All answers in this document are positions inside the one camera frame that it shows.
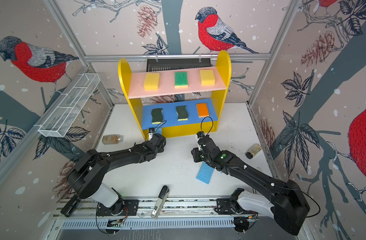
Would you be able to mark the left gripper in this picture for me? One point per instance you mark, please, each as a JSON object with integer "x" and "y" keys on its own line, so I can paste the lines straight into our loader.
{"x": 162, "y": 148}

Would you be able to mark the pink upper shelf board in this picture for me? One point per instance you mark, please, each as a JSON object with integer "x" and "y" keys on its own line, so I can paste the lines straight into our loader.
{"x": 167, "y": 83}

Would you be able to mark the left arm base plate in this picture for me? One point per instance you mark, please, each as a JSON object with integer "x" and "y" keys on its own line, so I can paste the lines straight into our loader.
{"x": 121, "y": 208}

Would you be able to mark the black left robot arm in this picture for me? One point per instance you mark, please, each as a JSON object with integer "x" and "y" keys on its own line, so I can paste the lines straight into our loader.
{"x": 86, "y": 177}

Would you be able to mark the seasoning jar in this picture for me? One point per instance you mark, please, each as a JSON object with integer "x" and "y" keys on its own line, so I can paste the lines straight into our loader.
{"x": 112, "y": 139}
{"x": 253, "y": 151}

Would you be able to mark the yellow shelf frame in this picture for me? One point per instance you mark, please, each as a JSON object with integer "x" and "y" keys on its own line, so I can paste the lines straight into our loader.
{"x": 218, "y": 99}

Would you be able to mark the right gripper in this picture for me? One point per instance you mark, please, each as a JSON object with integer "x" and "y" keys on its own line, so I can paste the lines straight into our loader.
{"x": 195, "y": 154}

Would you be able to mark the orange sponge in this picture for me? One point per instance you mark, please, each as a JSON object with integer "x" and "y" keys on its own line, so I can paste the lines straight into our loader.
{"x": 203, "y": 110}

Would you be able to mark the black clamp handle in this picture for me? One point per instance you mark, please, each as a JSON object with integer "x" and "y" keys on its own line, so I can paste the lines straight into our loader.
{"x": 71, "y": 206}

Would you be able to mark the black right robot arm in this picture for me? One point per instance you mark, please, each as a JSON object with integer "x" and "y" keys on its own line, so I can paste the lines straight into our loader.
{"x": 282, "y": 201}

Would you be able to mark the black silver handheld tool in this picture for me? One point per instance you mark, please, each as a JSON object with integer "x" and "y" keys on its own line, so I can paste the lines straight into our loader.
{"x": 160, "y": 201}

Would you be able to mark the white wire mesh basket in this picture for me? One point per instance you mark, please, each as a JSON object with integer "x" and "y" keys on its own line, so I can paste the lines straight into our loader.
{"x": 71, "y": 103}

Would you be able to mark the green yellow sponge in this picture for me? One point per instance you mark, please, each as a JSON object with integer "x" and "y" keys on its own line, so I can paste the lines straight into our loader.
{"x": 181, "y": 80}

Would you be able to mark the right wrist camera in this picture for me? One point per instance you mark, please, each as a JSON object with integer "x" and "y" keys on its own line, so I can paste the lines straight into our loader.
{"x": 200, "y": 135}

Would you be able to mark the seasoning jar right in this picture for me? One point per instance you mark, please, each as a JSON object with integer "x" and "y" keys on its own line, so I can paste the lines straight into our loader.
{"x": 253, "y": 151}

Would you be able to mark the blue lower shelf board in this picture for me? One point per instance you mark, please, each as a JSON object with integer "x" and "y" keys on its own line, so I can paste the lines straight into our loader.
{"x": 170, "y": 115}

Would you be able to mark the seasoning jar left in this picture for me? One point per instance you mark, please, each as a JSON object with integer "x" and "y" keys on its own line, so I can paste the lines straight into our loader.
{"x": 112, "y": 139}

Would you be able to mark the dark green wavy sponge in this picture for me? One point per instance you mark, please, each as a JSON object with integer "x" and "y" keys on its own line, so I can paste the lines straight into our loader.
{"x": 182, "y": 113}
{"x": 157, "y": 116}

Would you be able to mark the perforated aluminium rail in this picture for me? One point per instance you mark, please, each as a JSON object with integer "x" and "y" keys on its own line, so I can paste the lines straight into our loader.
{"x": 148, "y": 224}

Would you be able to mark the black vent panel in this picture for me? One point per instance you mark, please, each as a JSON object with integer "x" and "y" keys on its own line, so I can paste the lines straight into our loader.
{"x": 154, "y": 65}

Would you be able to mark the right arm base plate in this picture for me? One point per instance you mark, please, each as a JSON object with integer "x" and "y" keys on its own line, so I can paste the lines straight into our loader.
{"x": 228, "y": 207}

